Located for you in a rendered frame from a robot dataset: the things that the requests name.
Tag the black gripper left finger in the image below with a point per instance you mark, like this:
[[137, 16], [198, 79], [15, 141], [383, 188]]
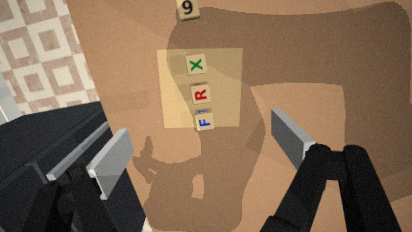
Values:
[[80, 194]]

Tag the beige flat mat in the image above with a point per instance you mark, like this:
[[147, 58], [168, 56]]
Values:
[[224, 71]]

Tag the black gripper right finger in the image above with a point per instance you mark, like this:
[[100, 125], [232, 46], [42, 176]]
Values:
[[365, 204]]

